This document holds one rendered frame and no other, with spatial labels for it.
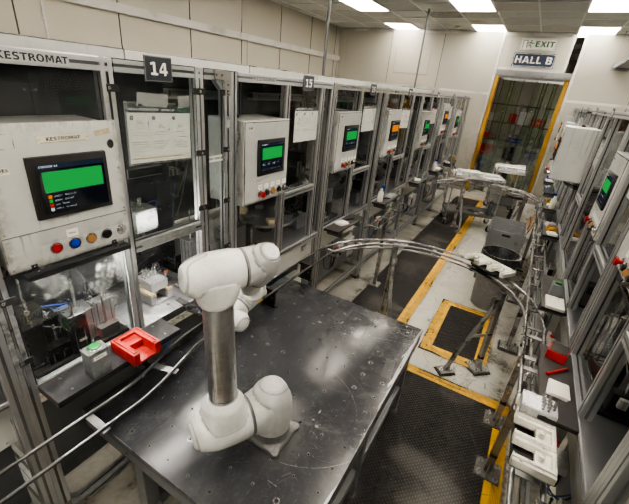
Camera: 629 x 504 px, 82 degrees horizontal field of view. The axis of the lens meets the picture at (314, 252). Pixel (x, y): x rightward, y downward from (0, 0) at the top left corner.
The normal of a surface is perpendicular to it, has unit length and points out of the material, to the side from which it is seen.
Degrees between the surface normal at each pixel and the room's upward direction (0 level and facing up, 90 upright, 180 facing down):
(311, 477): 0
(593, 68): 90
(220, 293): 90
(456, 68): 90
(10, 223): 90
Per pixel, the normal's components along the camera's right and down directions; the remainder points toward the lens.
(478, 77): -0.51, 0.32
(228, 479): 0.09, -0.90
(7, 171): 0.86, 0.29
